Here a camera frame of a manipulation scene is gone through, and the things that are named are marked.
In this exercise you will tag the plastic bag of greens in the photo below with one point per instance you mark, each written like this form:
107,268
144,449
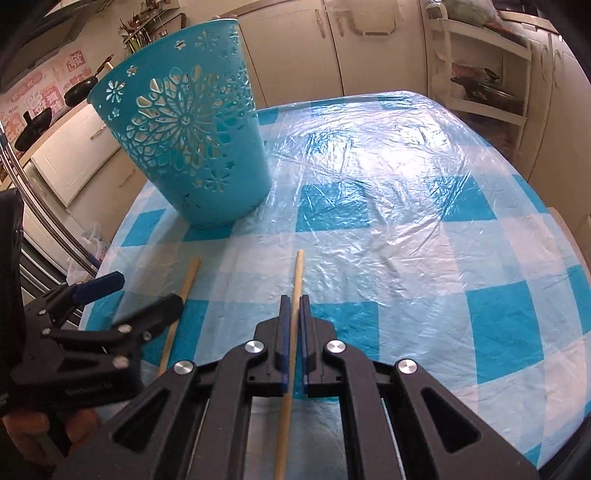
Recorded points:
466,11

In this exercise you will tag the pink wall stickers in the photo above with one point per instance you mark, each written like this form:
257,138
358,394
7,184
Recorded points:
51,78

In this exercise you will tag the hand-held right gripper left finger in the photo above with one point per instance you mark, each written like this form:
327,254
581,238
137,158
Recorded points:
285,346

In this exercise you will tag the blue perforated plastic basket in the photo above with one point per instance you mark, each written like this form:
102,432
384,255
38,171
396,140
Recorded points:
231,175

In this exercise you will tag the metal bowl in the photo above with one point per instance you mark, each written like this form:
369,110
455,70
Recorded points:
494,94

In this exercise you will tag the blue checked plastic tablecloth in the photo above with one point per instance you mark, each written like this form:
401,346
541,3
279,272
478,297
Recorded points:
415,277

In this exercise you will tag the cream drawer cabinet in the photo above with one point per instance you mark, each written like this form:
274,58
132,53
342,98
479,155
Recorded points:
78,157

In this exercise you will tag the cream tall side cabinets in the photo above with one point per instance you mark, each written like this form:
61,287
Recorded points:
554,92

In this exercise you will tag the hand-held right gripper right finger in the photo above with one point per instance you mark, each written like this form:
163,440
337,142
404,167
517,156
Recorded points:
304,346

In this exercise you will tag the person's left hand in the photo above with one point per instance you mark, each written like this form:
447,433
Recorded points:
23,423

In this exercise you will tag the long wooden chopstick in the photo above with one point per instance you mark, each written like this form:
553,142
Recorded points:
298,277
190,281

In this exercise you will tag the black wok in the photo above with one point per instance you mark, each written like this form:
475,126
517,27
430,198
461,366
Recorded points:
32,131

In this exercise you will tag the clear hanging plastic bag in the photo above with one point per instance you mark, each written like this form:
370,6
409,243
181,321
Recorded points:
369,18

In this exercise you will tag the white tiered trolley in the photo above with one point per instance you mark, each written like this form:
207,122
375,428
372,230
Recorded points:
480,46

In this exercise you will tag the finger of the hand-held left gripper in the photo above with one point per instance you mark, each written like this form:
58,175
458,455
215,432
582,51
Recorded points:
157,311
101,286

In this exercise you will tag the wall utensil rack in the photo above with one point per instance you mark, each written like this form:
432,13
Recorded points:
143,32

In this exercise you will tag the cream base cabinets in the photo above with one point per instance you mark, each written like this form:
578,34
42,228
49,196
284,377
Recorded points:
304,46

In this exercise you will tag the range hood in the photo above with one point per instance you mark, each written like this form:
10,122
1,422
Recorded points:
32,37

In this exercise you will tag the black frying pan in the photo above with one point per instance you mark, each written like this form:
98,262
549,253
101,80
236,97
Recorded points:
81,90

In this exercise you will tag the sliding door frame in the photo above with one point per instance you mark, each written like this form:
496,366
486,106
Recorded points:
41,212

